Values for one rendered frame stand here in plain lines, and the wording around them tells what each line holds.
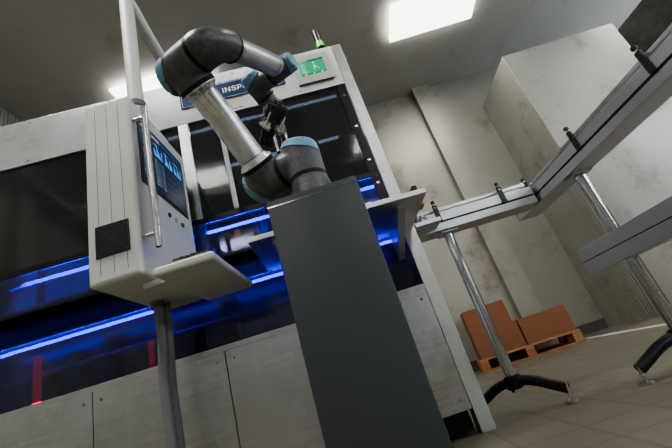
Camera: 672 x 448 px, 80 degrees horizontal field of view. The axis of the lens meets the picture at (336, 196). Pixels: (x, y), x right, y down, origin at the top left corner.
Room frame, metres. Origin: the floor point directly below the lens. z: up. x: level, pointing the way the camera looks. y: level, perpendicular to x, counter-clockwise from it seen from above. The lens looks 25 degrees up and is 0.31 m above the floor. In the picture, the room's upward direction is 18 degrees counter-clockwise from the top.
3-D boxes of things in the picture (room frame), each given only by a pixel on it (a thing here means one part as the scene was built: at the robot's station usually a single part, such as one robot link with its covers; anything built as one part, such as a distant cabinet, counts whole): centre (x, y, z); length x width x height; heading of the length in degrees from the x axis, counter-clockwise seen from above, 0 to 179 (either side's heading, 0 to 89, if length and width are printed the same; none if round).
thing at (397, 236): (1.65, -0.21, 0.79); 0.34 x 0.03 x 0.13; 6
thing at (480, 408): (1.86, -0.28, 1.05); 0.07 x 0.06 x 2.10; 6
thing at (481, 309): (2.02, -0.49, 0.46); 0.09 x 0.09 x 0.77; 6
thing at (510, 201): (2.03, -0.63, 0.92); 0.69 x 0.15 x 0.16; 96
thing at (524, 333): (5.14, -1.51, 0.34); 1.21 x 0.92 x 0.68; 93
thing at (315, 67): (1.80, -0.10, 1.96); 0.21 x 0.01 x 0.21; 96
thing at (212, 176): (1.77, 0.42, 1.50); 0.47 x 0.01 x 0.59; 96
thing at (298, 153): (1.08, 0.07, 0.96); 0.13 x 0.12 x 0.14; 66
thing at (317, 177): (1.08, 0.06, 0.84); 0.15 x 0.15 x 0.10
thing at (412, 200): (1.63, 0.04, 0.87); 0.70 x 0.48 x 0.02; 96
